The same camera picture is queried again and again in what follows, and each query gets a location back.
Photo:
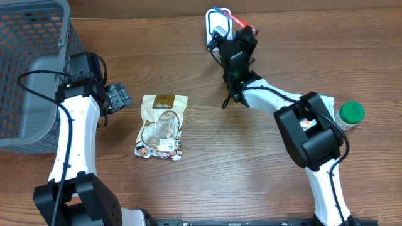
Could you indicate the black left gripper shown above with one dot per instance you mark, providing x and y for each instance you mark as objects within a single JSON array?
[{"x": 119, "y": 97}]

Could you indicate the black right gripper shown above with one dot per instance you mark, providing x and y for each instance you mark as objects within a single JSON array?
[{"x": 237, "y": 44}]

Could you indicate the red stick snack packet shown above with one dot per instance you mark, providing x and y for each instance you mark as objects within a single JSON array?
[{"x": 237, "y": 20}]

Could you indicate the red white snack packet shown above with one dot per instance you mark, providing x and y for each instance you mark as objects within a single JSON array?
[{"x": 161, "y": 131}]

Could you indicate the orange juice carton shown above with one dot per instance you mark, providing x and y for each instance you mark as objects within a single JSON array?
[{"x": 306, "y": 124}]

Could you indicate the teal snack packet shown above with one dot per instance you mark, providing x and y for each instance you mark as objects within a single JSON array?
[{"x": 329, "y": 103}]

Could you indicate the green lid jar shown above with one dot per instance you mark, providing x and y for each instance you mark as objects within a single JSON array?
[{"x": 349, "y": 115}]

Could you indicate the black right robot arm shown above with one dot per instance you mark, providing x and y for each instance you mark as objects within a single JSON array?
[{"x": 310, "y": 135}]

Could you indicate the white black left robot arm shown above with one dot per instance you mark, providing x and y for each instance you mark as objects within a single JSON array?
[{"x": 74, "y": 194}]

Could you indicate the grey plastic mesh basket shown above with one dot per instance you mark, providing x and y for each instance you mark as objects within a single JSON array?
[{"x": 37, "y": 41}]

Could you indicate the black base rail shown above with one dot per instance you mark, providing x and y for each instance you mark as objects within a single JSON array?
[{"x": 289, "y": 222}]

